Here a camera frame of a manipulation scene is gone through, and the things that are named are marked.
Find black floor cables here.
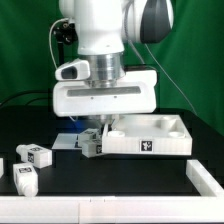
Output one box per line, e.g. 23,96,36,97
0,89,54,108

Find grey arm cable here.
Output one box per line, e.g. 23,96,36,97
124,6,198,116

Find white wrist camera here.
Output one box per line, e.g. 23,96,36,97
55,59,90,81

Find white square tabletop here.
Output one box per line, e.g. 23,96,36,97
102,114,192,156

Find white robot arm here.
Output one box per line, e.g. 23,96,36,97
53,0,174,123

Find white tag sheet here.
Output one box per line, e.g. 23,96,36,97
52,133,80,150

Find white obstacle fence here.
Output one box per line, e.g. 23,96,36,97
0,160,224,224

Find black camera on stand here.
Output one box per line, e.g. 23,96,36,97
53,21,78,65

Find white camera cable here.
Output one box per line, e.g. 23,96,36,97
48,18,68,69

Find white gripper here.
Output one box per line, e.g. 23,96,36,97
53,70,157,128

